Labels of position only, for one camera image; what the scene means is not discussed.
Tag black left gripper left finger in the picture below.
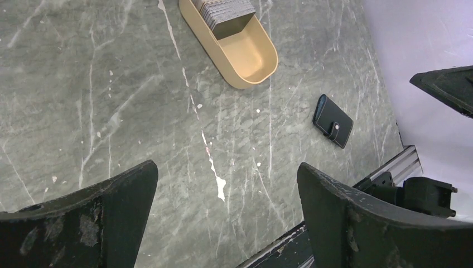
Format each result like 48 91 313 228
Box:
1 160 158 267

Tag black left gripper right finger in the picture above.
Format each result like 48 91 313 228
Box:
297 162 472 267

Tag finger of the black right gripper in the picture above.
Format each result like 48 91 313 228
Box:
409 65 472 118

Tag black leather card holder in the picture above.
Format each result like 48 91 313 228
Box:
312 94 354 149

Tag stack of credit cards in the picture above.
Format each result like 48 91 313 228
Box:
192 0 256 40

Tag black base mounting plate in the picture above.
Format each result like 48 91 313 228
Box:
237 222 316 268

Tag beige oval plastic tray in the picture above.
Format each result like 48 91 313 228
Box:
178 0 278 89

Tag black rail bracket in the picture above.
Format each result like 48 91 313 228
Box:
353 171 458 218

